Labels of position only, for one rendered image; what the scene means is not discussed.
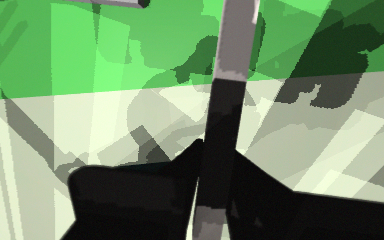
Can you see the green flat mat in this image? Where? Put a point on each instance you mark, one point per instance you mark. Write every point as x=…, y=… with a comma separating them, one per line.
x=59, y=47

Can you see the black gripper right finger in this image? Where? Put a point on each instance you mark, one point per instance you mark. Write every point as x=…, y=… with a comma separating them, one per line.
x=259, y=207

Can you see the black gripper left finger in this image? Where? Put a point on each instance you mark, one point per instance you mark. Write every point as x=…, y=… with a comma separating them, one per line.
x=164, y=196

